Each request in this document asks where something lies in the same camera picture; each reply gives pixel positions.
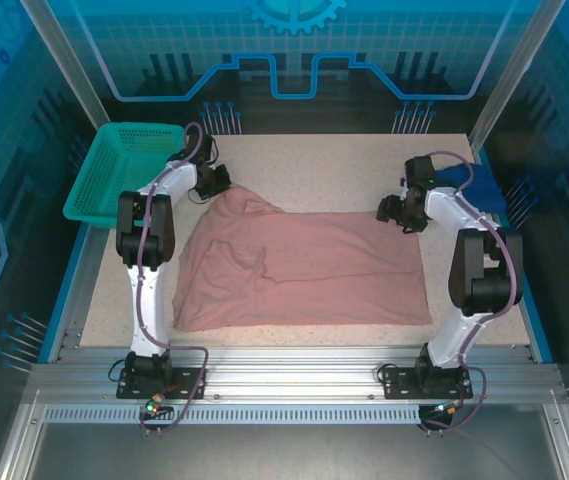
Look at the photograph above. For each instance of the green plastic basket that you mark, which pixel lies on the green plastic basket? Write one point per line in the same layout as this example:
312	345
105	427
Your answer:
114	165

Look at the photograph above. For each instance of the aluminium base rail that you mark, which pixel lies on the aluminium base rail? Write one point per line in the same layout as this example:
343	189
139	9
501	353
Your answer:
289	370

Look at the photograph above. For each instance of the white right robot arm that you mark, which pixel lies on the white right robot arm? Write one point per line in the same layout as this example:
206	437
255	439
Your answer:
456	330

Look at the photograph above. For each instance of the pink t-shirt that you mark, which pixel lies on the pink t-shirt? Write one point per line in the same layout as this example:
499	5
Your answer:
314	270

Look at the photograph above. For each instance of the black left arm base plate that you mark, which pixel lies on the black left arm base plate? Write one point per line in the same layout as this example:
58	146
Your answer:
189	382

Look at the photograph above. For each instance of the aluminium frame post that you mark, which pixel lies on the aluminium frame post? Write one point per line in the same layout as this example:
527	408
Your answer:
71	65
513	65

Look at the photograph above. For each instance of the small LED connector board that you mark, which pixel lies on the small LED connector board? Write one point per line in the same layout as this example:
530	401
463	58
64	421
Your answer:
153	407
444	408

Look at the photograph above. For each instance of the blue t-shirt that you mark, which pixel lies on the blue t-shirt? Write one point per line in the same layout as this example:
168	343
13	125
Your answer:
486	192

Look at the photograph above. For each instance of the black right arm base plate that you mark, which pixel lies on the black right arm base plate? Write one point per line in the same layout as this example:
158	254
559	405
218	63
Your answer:
399	382

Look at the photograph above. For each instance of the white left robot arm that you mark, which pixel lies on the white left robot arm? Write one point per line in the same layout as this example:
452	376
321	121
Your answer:
151	310

